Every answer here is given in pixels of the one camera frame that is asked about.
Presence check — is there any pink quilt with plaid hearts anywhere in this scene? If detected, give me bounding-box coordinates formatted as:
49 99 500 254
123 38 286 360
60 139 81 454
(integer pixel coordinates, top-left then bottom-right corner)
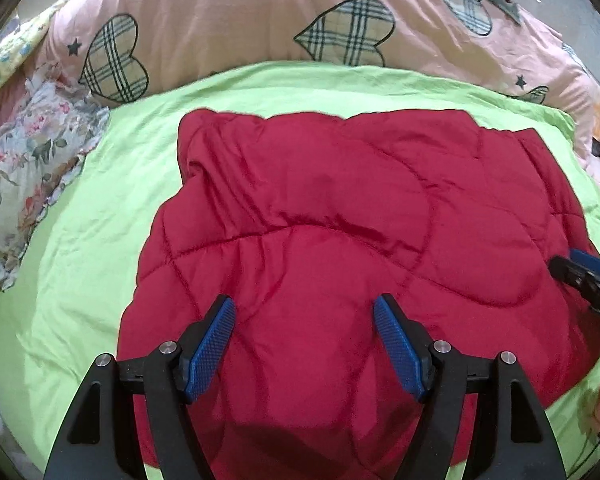
0 0 600 173

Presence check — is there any green bed sheet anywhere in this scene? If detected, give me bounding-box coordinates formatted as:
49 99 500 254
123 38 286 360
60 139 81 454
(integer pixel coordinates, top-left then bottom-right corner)
0 60 600 480

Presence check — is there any floral ruffled pillow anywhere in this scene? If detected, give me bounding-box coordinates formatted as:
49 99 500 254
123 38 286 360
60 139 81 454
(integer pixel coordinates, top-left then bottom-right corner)
0 61 112 292

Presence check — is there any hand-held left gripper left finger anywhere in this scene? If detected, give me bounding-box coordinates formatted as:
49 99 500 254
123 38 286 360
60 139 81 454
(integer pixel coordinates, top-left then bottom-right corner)
44 295 237 480

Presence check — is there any yellow floral cloth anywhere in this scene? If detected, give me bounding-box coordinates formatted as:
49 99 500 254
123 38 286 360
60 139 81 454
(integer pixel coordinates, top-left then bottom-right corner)
0 0 67 107

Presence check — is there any red puffer jacket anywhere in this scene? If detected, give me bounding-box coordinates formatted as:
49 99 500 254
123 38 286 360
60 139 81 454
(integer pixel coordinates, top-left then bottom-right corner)
116 109 600 480

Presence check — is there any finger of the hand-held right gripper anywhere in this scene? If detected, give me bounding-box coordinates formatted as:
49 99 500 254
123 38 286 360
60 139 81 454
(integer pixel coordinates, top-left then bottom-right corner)
550 255 600 328
569 248 600 278

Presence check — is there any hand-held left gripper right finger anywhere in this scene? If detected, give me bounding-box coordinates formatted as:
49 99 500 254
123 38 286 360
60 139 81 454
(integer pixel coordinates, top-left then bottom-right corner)
372 294 567 480

